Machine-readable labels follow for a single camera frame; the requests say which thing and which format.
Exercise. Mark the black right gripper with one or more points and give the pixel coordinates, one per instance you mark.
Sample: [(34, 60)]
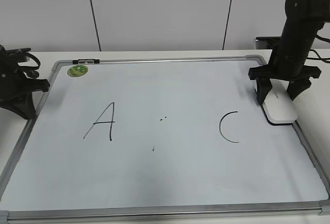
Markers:
[(287, 62)]

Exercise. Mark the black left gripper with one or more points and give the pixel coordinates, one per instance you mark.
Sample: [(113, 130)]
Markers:
[(19, 79)]

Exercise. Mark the white board eraser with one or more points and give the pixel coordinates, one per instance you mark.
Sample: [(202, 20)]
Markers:
[(278, 107)]

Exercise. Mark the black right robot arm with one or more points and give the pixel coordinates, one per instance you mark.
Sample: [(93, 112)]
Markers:
[(304, 18)]

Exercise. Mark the grey box behind arm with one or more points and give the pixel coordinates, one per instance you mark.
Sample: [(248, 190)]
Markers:
[(266, 42)]

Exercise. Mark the green round magnet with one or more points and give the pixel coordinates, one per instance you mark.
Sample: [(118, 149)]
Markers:
[(77, 70)]

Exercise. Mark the white board with grey frame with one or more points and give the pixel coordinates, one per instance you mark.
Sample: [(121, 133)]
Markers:
[(158, 138)]

